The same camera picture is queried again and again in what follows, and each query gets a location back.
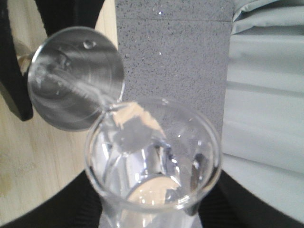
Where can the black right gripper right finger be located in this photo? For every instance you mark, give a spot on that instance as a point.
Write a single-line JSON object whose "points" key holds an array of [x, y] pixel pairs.
{"points": [[229, 205]]}

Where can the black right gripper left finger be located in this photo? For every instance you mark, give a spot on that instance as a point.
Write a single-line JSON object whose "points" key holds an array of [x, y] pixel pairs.
{"points": [[76, 206]]}

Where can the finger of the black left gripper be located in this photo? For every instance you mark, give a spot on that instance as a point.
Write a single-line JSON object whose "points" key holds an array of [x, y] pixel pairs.
{"points": [[60, 14], [12, 83]]}

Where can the steel double jigger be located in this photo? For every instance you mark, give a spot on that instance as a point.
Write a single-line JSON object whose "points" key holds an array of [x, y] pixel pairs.
{"points": [[73, 76]]}

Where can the clear glass beaker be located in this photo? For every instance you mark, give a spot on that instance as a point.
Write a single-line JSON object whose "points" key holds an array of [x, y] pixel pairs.
{"points": [[152, 161]]}

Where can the grey curtain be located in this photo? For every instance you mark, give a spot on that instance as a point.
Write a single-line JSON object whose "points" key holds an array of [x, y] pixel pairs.
{"points": [[263, 123]]}

